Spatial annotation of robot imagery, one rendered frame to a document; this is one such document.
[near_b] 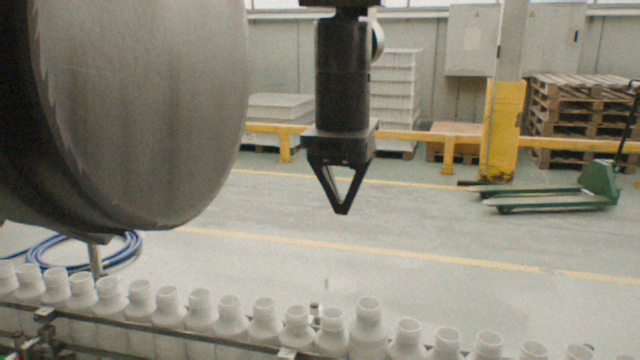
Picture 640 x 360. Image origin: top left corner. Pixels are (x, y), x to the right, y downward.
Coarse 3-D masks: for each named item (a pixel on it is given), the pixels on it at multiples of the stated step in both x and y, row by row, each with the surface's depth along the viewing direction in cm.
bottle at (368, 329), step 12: (360, 300) 71; (372, 300) 72; (360, 312) 69; (372, 312) 69; (360, 324) 70; (372, 324) 69; (384, 324) 71; (360, 336) 69; (372, 336) 69; (384, 336) 70; (360, 348) 70; (372, 348) 69; (384, 348) 71
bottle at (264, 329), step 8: (264, 296) 78; (256, 304) 78; (264, 304) 79; (272, 304) 78; (256, 312) 76; (264, 312) 75; (272, 312) 76; (256, 320) 76; (264, 320) 76; (272, 320) 76; (280, 320) 79; (248, 328) 77; (256, 328) 76; (264, 328) 76; (272, 328) 76; (280, 328) 77; (248, 336) 77; (256, 336) 75; (264, 336) 75; (272, 336) 76; (264, 344) 76; (272, 344) 76; (248, 352) 79; (256, 352) 76
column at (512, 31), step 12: (504, 0) 452; (516, 0) 459; (528, 0) 449; (504, 12) 454; (516, 12) 462; (528, 12) 449; (504, 24) 468; (516, 24) 465; (504, 36) 471; (516, 36) 468; (504, 48) 474; (516, 48) 471; (504, 60) 477; (516, 60) 474; (504, 72) 480; (516, 72) 477
